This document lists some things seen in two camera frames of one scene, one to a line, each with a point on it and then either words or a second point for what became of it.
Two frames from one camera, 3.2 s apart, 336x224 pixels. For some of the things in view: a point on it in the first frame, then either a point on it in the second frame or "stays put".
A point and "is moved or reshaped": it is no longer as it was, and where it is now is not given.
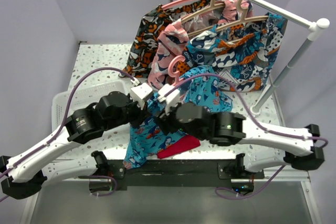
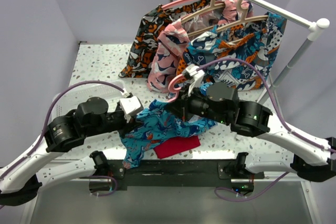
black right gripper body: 169,123 to 197,103
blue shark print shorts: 149,135 is moved or reshaped
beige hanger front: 242,18 stays put
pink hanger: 171,72 is moved or reshaped
